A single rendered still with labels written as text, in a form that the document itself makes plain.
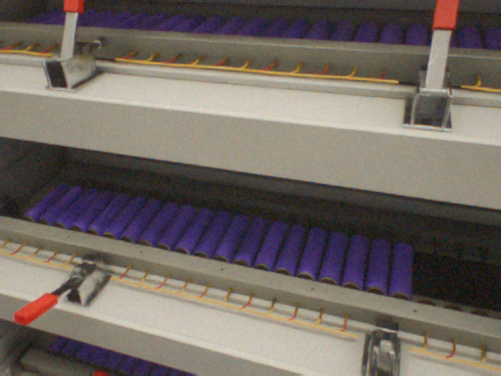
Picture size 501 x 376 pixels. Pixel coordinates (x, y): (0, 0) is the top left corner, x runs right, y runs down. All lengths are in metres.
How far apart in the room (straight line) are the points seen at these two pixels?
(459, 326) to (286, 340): 0.13
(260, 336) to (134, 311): 0.12
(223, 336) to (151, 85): 0.21
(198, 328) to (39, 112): 0.22
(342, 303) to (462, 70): 0.20
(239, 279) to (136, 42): 0.22
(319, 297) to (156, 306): 0.15
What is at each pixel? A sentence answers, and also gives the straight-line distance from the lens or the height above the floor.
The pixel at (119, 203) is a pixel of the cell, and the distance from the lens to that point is 0.52.
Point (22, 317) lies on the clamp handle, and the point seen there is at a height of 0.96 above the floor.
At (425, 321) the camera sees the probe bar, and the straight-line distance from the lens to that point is 0.39.
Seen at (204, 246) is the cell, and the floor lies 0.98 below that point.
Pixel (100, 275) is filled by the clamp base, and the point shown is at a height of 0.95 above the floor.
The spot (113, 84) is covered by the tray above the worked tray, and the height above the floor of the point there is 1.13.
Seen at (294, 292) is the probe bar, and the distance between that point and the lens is 0.39.
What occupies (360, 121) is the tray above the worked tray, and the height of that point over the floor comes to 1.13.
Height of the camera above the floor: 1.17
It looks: 18 degrees down
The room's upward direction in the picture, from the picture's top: 3 degrees clockwise
